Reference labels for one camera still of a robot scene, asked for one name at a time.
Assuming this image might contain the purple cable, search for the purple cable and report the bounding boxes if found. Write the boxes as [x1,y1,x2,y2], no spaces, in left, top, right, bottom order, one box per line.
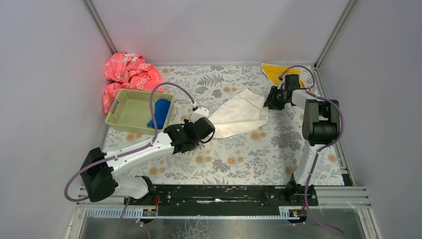
[63,82,199,239]
[278,65,346,238]

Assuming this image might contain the cream towel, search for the cream towel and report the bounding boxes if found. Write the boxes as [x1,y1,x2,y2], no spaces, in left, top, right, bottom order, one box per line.
[209,89,269,138]

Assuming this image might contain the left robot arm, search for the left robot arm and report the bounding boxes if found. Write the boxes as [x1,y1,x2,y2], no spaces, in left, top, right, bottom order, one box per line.
[81,117,215,202]

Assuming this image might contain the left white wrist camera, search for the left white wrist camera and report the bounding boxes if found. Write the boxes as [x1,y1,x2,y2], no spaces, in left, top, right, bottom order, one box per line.
[189,106,210,122]

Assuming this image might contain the blue towel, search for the blue towel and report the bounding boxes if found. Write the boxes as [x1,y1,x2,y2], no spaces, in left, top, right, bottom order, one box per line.
[154,99,171,129]

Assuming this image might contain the yellow towel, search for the yellow towel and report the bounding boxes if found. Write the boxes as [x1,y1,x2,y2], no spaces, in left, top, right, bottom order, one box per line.
[261,63,316,92]

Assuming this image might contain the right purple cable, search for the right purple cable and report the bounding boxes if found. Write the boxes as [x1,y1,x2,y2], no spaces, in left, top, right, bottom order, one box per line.
[278,65,346,238]

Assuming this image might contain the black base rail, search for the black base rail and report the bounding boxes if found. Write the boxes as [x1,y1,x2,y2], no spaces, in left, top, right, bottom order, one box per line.
[124,185,318,217]

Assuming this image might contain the pink patterned cloth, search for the pink patterned cloth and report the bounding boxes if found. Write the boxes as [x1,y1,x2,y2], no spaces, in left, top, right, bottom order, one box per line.
[103,52,163,114]

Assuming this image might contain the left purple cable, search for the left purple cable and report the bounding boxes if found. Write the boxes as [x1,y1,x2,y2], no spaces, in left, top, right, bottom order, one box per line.
[63,82,199,239]

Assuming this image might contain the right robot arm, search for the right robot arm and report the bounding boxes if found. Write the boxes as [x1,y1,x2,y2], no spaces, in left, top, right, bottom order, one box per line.
[264,74,341,205]

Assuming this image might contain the floral table mat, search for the floral table mat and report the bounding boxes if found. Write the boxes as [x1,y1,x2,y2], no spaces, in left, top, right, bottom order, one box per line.
[94,65,353,186]

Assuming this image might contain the green plastic basket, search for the green plastic basket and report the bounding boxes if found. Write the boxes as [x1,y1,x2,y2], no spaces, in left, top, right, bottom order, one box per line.
[105,89,155,135]

